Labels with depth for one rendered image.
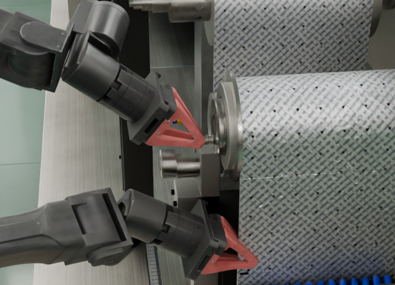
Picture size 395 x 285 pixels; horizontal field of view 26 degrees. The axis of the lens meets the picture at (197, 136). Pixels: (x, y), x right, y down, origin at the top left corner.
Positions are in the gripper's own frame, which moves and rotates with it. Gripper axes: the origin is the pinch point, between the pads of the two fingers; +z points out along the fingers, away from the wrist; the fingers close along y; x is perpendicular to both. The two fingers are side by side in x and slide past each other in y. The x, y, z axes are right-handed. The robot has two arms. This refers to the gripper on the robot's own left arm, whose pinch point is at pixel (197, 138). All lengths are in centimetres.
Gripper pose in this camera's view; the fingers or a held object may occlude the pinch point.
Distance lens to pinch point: 113.2
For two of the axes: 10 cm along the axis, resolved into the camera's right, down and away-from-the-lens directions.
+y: 1.4, 4.8, -8.6
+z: 7.7, 4.9, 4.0
